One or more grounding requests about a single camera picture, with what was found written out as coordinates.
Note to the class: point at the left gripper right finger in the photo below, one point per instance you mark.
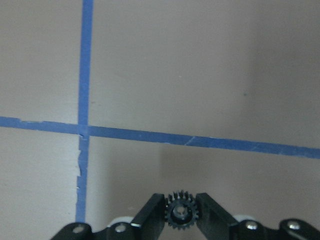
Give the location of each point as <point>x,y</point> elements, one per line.
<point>216,223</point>

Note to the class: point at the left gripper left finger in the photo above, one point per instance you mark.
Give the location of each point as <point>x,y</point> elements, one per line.
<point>146,225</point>

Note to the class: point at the small black bearing gear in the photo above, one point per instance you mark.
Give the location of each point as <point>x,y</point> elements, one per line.
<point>181,210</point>

